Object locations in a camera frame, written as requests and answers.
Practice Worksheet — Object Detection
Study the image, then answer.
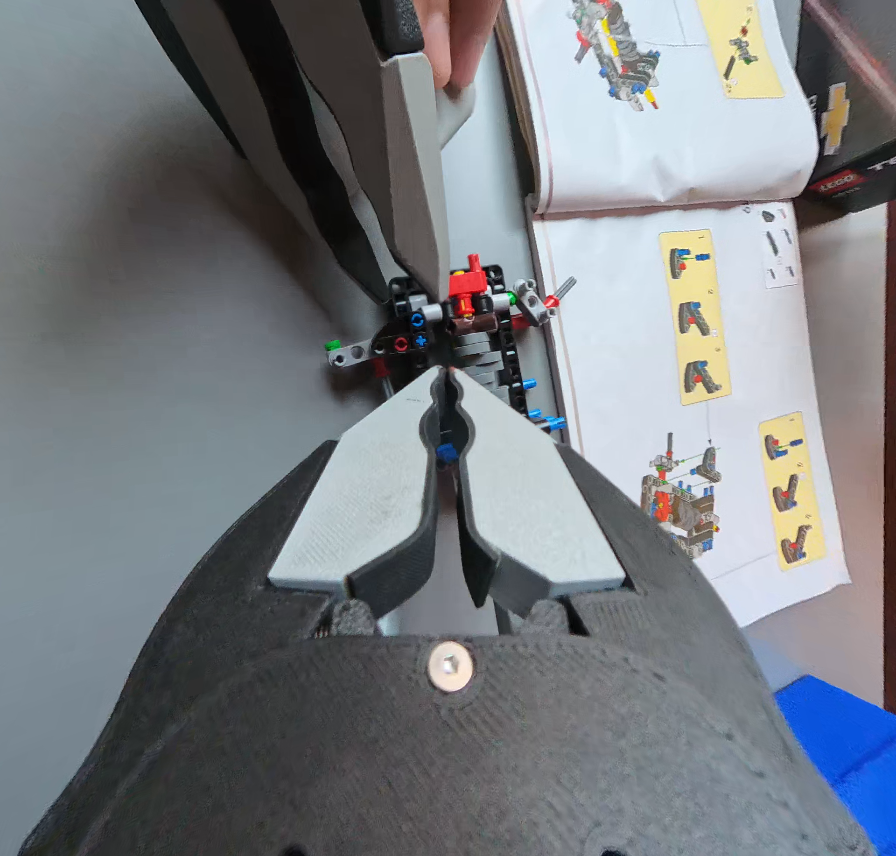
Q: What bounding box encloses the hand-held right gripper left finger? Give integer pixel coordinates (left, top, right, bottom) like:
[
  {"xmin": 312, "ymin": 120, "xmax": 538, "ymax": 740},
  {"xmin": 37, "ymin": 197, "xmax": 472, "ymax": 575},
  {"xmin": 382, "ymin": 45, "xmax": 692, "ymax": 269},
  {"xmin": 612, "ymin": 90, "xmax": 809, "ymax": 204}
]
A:
[{"xmin": 268, "ymin": 366, "xmax": 449, "ymax": 620}]

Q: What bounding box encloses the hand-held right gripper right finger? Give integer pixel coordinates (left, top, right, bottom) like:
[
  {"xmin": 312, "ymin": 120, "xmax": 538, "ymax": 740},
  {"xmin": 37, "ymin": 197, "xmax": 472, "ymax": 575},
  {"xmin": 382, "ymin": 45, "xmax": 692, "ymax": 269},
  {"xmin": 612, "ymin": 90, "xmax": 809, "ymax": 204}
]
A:
[{"xmin": 448, "ymin": 368, "xmax": 627, "ymax": 620}]

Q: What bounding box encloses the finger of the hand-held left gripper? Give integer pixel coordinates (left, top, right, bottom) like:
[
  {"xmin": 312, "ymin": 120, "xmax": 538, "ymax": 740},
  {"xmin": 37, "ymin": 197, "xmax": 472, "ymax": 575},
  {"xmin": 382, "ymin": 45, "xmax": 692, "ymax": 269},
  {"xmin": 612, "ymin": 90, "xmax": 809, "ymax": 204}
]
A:
[
  {"xmin": 251, "ymin": 0, "xmax": 478, "ymax": 300},
  {"xmin": 160, "ymin": 0, "xmax": 393, "ymax": 307}
]

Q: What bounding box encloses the black frame lego assembly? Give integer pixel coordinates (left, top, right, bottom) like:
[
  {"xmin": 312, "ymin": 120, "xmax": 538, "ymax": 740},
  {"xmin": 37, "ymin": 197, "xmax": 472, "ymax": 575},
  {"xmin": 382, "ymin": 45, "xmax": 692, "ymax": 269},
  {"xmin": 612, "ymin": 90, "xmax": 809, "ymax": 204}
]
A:
[{"xmin": 324, "ymin": 254, "xmax": 578, "ymax": 463}]

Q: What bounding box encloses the open lego instruction booklet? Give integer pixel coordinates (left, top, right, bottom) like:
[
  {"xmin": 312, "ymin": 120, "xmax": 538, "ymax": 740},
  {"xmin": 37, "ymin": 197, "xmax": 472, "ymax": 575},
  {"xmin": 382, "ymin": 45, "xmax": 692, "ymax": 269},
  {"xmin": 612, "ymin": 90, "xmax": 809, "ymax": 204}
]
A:
[{"xmin": 493, "ymin": 0, "xmax": 851, "ymax": 626}]

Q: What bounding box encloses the black lego box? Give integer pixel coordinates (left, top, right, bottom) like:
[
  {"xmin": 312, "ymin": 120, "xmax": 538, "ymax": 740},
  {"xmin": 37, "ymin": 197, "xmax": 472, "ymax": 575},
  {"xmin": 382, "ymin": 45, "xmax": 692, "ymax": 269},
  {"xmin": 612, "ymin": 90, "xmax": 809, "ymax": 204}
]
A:
[{"xmin": 794, "ymin": 0, "xmax": 896, "ymax": 213}]

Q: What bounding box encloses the person's left hand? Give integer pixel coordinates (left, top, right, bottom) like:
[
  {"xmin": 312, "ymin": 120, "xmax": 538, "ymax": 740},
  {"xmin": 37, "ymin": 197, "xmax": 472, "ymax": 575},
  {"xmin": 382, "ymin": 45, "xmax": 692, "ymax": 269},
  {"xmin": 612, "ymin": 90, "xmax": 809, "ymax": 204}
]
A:
[{"xmin": 419, "ymin": 0, "xmax": 517, "ymax": 95}]

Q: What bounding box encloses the blue plastic bin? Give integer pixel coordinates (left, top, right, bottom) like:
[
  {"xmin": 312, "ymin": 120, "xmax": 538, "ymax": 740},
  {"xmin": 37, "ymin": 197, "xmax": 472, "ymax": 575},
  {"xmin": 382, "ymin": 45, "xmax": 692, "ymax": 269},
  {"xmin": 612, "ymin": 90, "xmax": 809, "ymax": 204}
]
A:
[{"xmin": 773, "ymin": 674, "xmax": 896, "ymax": 856}]

